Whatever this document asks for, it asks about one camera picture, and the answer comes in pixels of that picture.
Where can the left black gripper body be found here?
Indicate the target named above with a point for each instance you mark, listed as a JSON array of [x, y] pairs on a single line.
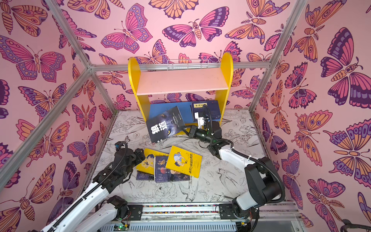
[[135, 158]]

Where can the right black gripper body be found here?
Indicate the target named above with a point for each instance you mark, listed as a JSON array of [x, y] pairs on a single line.
[[191, 132]]

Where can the black book with white title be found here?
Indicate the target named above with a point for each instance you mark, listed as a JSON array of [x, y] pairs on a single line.
[[165, 125]]

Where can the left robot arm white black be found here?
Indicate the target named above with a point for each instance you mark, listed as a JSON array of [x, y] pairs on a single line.
[[75, 218]]

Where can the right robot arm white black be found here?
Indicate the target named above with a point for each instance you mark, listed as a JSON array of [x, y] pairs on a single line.
[[264, 184]]

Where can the dark purple flat booklet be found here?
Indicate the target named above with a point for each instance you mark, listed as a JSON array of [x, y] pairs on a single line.
[[144, 177]]

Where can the yellow book with cartoon boy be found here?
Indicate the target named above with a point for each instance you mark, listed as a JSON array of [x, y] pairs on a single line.
[[147, 166]]

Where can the yellow book under black book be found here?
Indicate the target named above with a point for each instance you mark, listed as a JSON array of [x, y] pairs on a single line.
[[184, 161]]

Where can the dark purple illustrated book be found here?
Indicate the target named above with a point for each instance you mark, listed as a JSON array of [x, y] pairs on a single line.
[[162, 174]]

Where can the green circuit board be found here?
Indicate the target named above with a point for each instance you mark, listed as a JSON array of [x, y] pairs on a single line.
[[120, 227]]

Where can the yellow bookshelf with coloured shelves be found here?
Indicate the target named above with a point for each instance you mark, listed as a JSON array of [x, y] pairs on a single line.
[[187, 81]]

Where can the white slotted cable duct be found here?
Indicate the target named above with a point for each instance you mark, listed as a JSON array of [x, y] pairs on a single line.
[[176, 227]]

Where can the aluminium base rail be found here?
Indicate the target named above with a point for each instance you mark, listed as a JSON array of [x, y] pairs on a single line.
[[198, 212]]

